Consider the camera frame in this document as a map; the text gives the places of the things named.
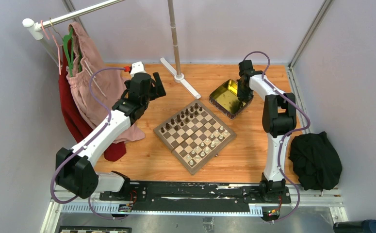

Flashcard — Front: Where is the white clothes rack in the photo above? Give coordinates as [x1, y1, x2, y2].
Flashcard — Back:
[22, 0, 201, 100]

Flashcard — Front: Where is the green clothes hanger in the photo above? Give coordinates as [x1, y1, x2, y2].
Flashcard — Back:
[63, 26, 82, 77]

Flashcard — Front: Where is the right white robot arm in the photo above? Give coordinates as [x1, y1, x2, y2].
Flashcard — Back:
[237, 60, 296, 203]

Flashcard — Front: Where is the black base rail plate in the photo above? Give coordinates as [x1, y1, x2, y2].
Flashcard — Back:
[99, 181, 291, 213]

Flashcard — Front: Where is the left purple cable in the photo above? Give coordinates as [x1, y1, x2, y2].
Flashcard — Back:
[50, 67, 131, 221]

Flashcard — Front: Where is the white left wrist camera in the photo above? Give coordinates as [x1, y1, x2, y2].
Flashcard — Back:
[130, 61, 146, 78]

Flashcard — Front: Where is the yellow metal tin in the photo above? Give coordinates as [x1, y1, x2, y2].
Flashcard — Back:
[209, 79, 253, 120]

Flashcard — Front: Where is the red hanging garment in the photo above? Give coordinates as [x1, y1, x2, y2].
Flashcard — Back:
[58, 53, 126, 162]

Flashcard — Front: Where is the pink clothes hanger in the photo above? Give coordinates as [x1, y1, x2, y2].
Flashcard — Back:
[40, 19, 63, 76]

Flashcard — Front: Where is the black crumpled cloth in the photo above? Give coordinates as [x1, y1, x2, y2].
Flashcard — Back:
[289, 131, 343, 190]

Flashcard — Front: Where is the wooden chess board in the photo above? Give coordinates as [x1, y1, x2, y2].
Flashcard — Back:
[153, 100, 237, 175]

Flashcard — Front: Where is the pink hanging garment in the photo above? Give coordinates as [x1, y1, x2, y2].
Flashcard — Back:
[66, 21, 146, 144]

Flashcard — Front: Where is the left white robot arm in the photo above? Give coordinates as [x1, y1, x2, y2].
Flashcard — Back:
[50, 71, 166, 202]

